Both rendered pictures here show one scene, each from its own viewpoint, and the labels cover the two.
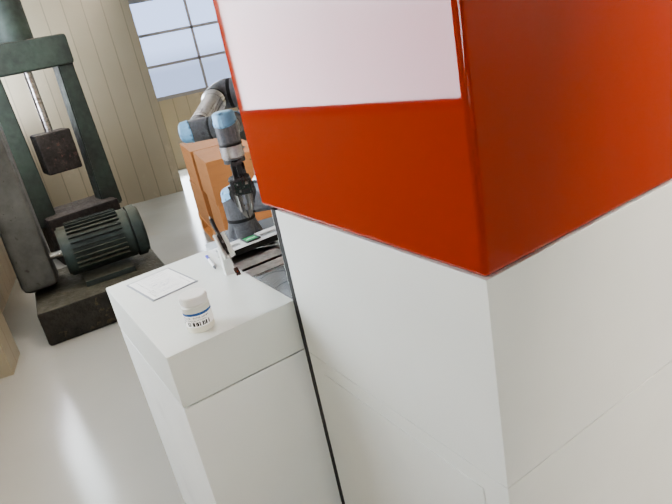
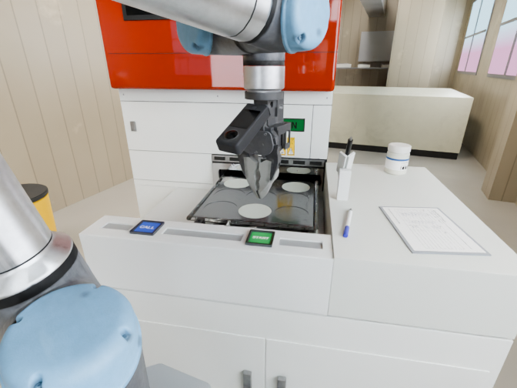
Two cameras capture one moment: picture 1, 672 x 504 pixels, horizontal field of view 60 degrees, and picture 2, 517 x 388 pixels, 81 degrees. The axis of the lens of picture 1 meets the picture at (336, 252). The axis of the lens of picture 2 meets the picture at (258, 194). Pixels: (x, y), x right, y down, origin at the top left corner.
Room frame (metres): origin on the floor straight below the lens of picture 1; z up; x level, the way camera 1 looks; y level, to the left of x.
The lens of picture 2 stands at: (2.39, 0.64, 1.30)
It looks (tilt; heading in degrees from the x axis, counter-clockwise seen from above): 23 degrees down; 220
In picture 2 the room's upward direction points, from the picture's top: straight up
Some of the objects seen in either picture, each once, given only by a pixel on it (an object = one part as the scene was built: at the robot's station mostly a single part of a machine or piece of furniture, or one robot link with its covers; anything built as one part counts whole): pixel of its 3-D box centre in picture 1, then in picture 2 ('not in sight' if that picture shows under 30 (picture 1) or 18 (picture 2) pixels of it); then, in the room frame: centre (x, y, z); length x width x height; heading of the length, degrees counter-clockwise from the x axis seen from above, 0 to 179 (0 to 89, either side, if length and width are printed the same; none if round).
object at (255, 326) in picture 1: (196, 315); (388, 222); (1.57, 0.44, 0.89); 0.62 x 0.35 x 0.14; 30
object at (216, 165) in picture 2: not in sight; (266, 176); (1.50, -0.06, 0.89); 0.44 x 0.02 x 0.10; 120
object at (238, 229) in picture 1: (243, 226); not in sight; (2.34, 0.36, 0.89); 0.15 x 0.15 x 0.10
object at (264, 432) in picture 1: (315, 401); (277, 335); (1.73, 0.18, 0.41); 0.96 x 0.64 x 0.82; 120
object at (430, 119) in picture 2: not in sight; (381, 115); (-3.46, -1.27, 0.44); 2.35 x 2.00 x 0.89; 107
